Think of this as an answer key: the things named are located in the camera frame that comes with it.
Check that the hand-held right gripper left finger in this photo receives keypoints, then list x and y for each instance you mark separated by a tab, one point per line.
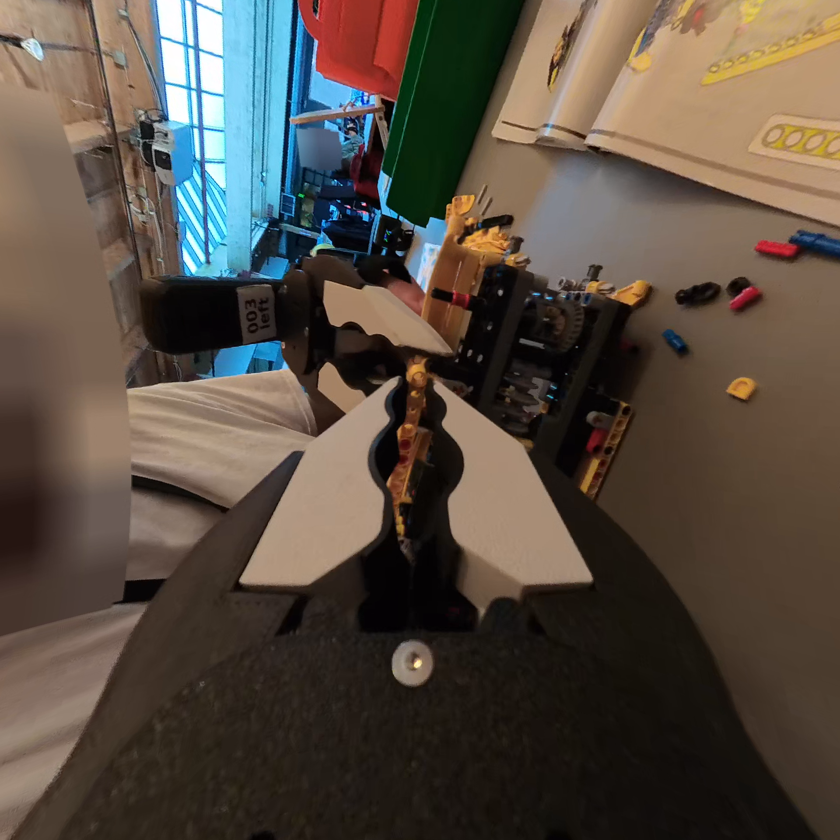
315	525

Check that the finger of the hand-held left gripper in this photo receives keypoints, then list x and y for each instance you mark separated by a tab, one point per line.
387	315
338	387

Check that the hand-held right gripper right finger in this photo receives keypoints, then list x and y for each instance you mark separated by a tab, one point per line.
518	525

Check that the yellow brick car model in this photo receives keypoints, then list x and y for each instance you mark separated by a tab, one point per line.
499	315

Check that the grey desk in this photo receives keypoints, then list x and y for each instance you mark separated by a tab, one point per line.
722	525

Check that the black brick beam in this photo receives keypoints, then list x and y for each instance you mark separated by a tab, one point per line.
492	221

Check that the green box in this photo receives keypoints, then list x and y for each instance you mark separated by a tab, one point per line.
446	98

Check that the yellow curved brick piece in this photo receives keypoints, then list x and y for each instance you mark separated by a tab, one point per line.
741	388

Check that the red box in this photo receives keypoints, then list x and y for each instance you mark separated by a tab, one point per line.
361	39

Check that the large pile of brick pins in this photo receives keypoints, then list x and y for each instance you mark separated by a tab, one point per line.
745	298

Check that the open instruction booklet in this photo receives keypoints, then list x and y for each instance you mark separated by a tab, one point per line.
689	111

